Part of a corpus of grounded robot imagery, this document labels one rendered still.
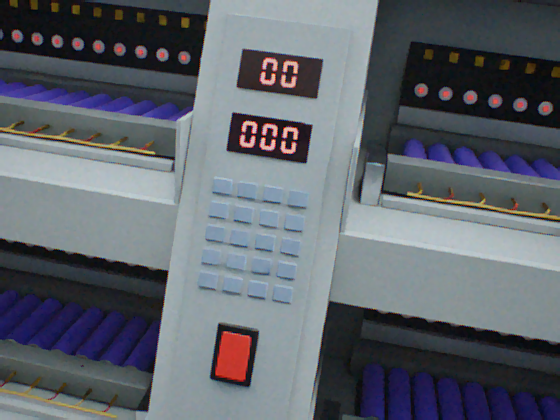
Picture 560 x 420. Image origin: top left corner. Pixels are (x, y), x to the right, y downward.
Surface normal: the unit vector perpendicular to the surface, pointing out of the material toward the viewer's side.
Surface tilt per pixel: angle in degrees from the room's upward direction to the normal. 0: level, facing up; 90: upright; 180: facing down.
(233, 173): 90
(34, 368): 109
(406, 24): 90
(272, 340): 90
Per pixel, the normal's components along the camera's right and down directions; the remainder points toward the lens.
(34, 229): -0.18, 0.36
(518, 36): -0.13, 0.04
